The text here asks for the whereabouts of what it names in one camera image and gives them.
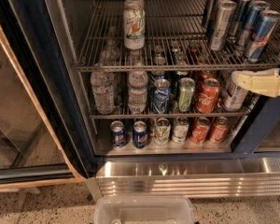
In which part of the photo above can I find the silver slim can front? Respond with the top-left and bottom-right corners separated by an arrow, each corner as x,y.
208,1 -> 237,51

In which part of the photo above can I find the white 7up can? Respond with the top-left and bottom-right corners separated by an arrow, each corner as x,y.
155,119 -> 171,146
123,6 -> 145,50

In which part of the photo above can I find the white green can bottom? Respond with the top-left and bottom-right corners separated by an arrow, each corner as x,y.
172,117 -> 189,143

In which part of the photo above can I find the red coca-cola can middle shelf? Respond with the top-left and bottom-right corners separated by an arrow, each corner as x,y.
195,78 -> 220,114

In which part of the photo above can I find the stainless steel fridge base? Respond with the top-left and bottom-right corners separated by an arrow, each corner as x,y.
86,158 -> 280,201

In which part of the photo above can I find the green can middle shelf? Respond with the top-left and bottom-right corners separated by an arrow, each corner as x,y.
178,77 -> 195,112

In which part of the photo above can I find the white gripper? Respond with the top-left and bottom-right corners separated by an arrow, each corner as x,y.
231,68 -> 280,97

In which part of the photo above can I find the silver slim can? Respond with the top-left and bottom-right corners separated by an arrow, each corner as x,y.
202,0 -> 214,28
206,0 -> 231,37
208,1 -> 237,51

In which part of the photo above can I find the wire shelf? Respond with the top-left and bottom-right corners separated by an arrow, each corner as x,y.
89,106 -> 250,119
76,0 -> 280,72

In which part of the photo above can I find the red coke can bottom left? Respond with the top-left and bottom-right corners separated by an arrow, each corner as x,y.
190,117 -> 210,145

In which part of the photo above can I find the blue pepsi can bottom left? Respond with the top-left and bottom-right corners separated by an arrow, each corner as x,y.
110,120 -> 126,147

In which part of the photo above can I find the blue redbull can front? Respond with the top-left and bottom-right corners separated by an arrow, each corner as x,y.
244,10 -> 280,63

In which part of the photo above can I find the red coke can bottom right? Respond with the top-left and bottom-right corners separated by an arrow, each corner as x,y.
208,117 -> 230,144

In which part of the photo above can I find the middle wire shelf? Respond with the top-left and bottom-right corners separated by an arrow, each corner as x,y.
89,106 -> 250,119

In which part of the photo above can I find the red coke can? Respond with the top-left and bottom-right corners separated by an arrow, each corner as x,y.
190,117 -> 210,145
208,117 -> 230,144

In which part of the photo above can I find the right water bottle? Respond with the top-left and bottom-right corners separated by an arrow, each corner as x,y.
128,70 -> 148,114

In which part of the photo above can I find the white 7up can front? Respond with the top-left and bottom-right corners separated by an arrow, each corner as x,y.
123,6 -> 145,50

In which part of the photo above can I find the white 7up can bottom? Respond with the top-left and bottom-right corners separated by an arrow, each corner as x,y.
155,119 -> 171,146

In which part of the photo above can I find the water bottle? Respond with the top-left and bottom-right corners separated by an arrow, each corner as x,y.
91,63 -> 115,115
128,70 -> 148,114

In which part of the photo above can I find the top wire shelf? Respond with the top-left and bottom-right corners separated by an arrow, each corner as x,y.
76,0 -> 280,72

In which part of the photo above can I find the blue pepsi can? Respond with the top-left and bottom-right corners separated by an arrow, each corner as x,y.
133,121 -> 147,148
110,120 -> 126,147

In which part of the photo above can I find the white diet coke can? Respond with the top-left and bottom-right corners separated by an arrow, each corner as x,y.
221,71 -> 248,112

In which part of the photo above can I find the blue pepsi can middle shelf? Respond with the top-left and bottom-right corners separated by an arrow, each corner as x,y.
152,78 -> 171,114

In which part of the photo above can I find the open glass fridge door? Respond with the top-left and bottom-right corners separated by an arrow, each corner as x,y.
0,0 -> 88,192

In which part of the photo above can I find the clear plastic bin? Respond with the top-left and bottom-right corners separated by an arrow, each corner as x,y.
93,195 -> 194,224

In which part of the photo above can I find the silver slim can middle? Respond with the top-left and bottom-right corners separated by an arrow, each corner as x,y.
206,0 -> 231,37

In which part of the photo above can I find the left water bottle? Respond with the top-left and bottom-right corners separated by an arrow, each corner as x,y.
91,63 -> 115,115

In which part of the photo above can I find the silver slim can back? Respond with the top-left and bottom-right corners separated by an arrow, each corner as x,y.
202,0 -> 214,28

